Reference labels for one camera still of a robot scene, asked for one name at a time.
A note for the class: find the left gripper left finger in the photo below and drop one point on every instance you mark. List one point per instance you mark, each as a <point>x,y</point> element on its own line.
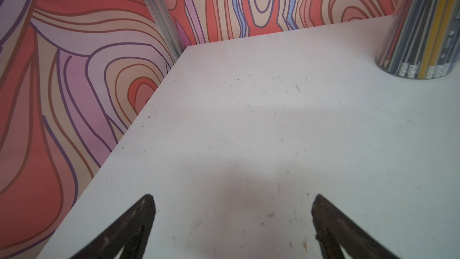
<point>127,237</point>

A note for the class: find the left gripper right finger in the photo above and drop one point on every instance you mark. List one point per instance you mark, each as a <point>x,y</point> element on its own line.
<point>337,234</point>

